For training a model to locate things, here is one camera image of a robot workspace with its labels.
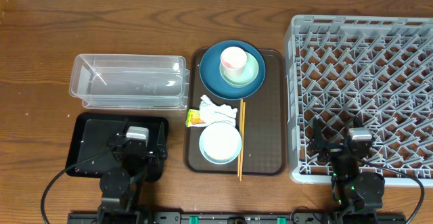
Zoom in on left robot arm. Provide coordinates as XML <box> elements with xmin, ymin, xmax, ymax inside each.
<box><xmin>97</xmin><ymin>119</ymin><xmax>168</xmax><ymax>223</ymax></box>

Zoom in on clear plastic waste bin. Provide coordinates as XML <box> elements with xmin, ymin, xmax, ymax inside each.
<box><xmin>69</xmin><ymin>53</ymin><xmax>189</xmax><ymax>110</ymax></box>

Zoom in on light green small plate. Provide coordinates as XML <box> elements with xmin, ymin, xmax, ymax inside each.
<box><xmin>219</xmin><ymin>52</ymin><xmax>260</xmax><ymax>88</ymax></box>

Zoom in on brown plastic serving tray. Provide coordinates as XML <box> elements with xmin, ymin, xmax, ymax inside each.
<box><xmin>183</xmin><ymin>49</ymin><xmax>288</xmax><ymax>176</ymax></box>

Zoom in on white tissue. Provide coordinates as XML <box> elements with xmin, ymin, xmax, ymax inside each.
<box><xmin>199</xmin><ymin>95</ymin><xmax>237</xmax><ymax>127</ymax></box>

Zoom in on black plastic tray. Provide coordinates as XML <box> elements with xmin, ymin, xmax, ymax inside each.
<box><xmin>66</xmin><ymin>112</ymin><xmax>168</xmax><ymax>182</ymax></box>

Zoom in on white rice grains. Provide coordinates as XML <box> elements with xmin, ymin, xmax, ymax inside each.
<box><xmin>203</xmin><ymin>124</ymin><xmax>239</xmax><ymax>161</ymax></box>

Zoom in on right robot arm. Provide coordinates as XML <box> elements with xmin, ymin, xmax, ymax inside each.
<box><xmin>307</xmin><ymin>118</ymin><xmax>385</xmax><ymax>223</ymax></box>

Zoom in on dark blue round plate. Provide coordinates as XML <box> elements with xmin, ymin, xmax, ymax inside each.
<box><xmin>199</xmin><ymin>40</ymin><xmax>266</xmax><ymax>100</ymax></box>

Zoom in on grey plastic dishwasher rack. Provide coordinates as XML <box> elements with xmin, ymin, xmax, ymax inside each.
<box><xmin>284</xmin><ymin>15</ymin><xmax>432</xmax><ymax>187</ymax></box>

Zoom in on light blue bowl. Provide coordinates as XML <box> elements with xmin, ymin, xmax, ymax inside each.
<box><xmin>198</xmin><ymin>122</ymin><xmax>243</xmax><ymax>165</ymax></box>

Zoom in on pink plastic cup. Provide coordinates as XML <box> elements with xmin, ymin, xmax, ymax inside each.
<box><xmin>221</xmin><ymin>47</ymin><xmax>248</xmax><ymax>78</ymax></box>

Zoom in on yellow snack wrapper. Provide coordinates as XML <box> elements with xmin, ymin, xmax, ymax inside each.
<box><xmin>185</xmin><ymin>109</ymin><xmax>206</xmax><ymax>128</ymax></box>

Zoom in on wooden chopstick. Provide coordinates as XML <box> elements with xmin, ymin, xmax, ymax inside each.
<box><xmin>237</xmin><ymin>99</ymin><xmax>244</xmax><ymax>179</ymax></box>
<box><xmin>239</xmin><ymin>99</ymin><xmax>246</xmax><ymax>181</ymax></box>

